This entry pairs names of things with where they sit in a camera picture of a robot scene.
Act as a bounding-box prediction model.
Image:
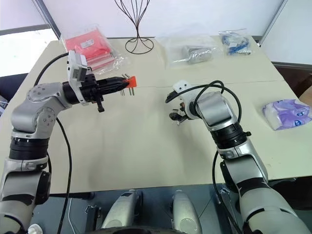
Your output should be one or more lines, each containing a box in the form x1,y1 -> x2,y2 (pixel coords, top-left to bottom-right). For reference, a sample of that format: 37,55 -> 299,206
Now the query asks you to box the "silver robot leg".
171,189 -> 203,234
100,189 -> 144,230

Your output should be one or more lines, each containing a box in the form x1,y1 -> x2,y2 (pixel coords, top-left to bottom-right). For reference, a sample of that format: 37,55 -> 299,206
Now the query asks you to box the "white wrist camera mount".
66,50 -> 89,106
172,80 -> 203,120

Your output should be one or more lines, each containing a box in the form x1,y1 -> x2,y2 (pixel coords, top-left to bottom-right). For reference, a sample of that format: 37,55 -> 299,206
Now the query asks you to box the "purple tissue pack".
262,98 -> 312,131

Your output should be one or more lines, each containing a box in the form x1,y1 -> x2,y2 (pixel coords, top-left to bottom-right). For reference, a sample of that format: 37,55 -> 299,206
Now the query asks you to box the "dark wire stand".
114,0 -> 155,54

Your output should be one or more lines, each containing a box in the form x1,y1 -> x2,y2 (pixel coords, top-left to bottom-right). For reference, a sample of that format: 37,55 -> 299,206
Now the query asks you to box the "clear bag with blue parts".
218,28 -> 254,56

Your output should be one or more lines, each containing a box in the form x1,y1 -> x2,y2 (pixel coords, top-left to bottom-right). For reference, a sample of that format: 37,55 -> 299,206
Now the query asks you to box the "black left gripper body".
81,72 -> 106,114

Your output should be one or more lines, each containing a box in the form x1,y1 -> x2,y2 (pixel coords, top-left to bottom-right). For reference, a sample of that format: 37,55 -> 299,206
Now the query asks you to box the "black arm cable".
164,80 -> 247,234
33,53 -> 73,234

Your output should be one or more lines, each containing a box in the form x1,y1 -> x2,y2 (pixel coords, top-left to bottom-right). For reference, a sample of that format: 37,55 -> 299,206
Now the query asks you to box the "white round knob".
27,224 -> 44,234

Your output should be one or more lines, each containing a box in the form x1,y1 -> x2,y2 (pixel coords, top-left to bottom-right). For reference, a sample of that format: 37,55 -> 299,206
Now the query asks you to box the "silver left robot leg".
100,189 -> 144,230

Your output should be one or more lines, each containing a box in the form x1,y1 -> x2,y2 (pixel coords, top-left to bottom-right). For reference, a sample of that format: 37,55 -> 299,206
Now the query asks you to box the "dark rounded robot torso edge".
94,227 -> 177,234

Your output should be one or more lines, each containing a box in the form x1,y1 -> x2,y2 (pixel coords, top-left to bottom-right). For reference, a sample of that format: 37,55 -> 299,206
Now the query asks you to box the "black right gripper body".
179,103 -> 190,121

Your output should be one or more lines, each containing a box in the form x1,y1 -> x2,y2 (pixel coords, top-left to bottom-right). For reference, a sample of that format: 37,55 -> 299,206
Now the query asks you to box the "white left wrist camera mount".
66,50 -> 89,106

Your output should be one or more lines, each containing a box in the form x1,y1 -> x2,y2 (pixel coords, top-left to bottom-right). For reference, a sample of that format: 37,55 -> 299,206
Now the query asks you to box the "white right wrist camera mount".
172,80 -> 203,120

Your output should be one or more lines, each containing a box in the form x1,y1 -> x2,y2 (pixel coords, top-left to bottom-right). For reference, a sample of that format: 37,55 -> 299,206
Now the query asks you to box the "dark brown cabinet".
272,61 -> 312,98

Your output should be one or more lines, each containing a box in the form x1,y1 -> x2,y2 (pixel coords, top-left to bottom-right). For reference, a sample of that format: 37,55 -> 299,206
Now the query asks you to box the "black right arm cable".
164,80 -> 247,234

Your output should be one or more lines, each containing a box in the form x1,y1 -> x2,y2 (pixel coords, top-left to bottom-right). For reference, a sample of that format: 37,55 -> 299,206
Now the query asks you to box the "clear bag with red contents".
59,23 -> 132,76

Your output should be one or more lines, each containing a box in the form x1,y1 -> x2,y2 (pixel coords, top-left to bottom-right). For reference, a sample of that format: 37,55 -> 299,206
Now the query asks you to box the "clear bag with metal part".
156,34 -> 224,69

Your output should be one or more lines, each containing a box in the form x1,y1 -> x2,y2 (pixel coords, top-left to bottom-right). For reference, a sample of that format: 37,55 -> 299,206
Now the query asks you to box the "silver right robot leg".
171,189 -> 203,234

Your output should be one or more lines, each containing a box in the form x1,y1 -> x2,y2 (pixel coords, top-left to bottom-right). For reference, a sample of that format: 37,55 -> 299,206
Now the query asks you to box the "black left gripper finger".
97,76 -> 129,88
98,84 -> 129,96

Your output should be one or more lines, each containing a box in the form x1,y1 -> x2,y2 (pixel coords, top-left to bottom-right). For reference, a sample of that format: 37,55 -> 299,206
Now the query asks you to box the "red hex key holder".
122,76 -> 138,88

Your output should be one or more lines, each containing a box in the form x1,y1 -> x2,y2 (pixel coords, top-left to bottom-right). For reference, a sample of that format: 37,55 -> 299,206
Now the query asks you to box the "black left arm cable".
33,53 -> 73,234

